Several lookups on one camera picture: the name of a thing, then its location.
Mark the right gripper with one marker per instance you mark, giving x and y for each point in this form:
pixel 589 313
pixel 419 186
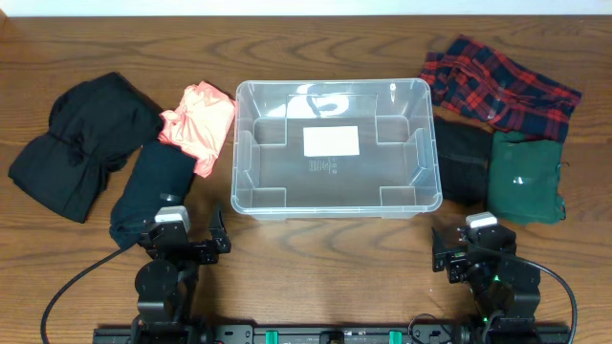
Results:
pixel 457 259

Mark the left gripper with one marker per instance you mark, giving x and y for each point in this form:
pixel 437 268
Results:
pixel 192 247

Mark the dark navy garment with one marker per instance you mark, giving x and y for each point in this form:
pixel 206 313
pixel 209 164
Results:
pixel 161 177

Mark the pink garment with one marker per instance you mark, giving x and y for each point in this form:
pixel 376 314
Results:
pixel 199 125

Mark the green garment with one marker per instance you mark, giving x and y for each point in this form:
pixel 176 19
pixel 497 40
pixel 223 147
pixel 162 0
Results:
pixel 524 176

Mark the large black garment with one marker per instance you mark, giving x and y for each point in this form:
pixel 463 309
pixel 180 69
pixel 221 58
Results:
pixel 93 129

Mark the red plaid flannel garment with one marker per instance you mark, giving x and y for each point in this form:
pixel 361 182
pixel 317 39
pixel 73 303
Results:
pixel 479 82

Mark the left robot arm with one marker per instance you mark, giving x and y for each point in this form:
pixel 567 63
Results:
pixel 167 284

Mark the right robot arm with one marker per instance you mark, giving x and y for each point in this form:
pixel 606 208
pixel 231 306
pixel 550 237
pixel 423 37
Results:
pixel 505 290

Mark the clear plastic storage bin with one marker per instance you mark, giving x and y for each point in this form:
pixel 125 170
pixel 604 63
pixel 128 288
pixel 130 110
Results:
pixel 396 174

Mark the white label in bin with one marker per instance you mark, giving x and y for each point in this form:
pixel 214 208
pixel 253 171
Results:
pixel 335 141

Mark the black mounting rail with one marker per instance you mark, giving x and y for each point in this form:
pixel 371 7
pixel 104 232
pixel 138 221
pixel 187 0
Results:
pixel 247 334

